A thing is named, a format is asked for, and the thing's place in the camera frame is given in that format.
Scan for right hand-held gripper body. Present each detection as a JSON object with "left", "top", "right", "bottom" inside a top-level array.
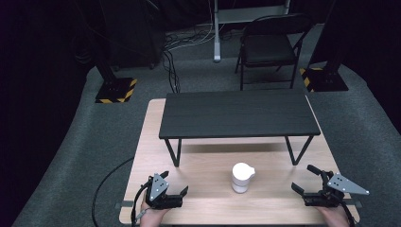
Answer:
[{"left": 302, "top": 170, "right": 370, "bottom": 209}]

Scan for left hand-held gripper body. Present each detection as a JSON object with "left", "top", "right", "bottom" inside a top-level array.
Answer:
[{"left": 144, "top": 173, "right": 184, "bottom": 210}]

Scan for person's right hand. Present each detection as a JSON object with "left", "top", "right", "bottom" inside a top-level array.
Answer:
[{"left": 316, "top": 203, "right": 351, "bottom": 227}]

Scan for person's left hand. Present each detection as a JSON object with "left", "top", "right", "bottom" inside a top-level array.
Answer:
[{"left": 139, "top": 201, "right": 171, "bottom": 227}]

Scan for white cup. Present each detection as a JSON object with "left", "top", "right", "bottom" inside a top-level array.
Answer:
[{"left": 231, "top": 162, "right": 256, "bottom": 194}]

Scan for black stand with striped base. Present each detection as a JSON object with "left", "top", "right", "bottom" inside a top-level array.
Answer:
[
  {"left": 299, "top": 31, "right": 350, "bottom": 94},
  {"left": 94, "top": 46, "right": 138, "bottom": 105}
]

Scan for black raised shelf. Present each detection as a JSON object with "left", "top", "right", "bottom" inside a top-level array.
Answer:
[{"left": 158, "top": 89, "right": 322, "bottom": 168}]

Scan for black folding chair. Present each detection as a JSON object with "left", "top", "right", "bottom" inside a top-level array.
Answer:
[{"left": 234, "top": 13, "right": 315, "bottom": 92}]

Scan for white metal stand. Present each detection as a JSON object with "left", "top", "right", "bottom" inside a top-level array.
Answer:
[{"left": 213, "top": 0, "right": 291, "bottom": 63}]

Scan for dark cabinet on casters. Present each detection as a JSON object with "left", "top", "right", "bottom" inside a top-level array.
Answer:
[{"left": 102, "top": 0, "right": 166, "bottom": 70}]

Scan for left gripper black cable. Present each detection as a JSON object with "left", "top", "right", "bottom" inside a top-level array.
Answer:
[{"left": 131, "top": 182, "right": 153, "bottom": 227}]

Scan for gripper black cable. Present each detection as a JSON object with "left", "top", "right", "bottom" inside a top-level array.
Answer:
[
  {"left": 131, "top": 182, "right": 153, "bottom": 227},
  {"left": 338, "top": 201, "right": 357, "bottom": 227}
]

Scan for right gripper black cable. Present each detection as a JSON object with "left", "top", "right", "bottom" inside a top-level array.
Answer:
[{"left": 338, "top": 201, "right": 357, "bottom": 227}]

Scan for long black floor cable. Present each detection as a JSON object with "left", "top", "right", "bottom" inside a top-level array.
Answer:
[{"left": 91, "top": 156, "right": 135, "bottom": 227}]

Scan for black floor cable bundle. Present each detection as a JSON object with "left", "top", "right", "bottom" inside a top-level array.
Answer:
[{"left": 161, "top": 49, "right": 183, "bottom": 95}]

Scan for white floor cables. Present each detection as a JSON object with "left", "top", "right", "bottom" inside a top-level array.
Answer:
[{"left": 164, "top": 22, "right": 221, "bottom": 52}]

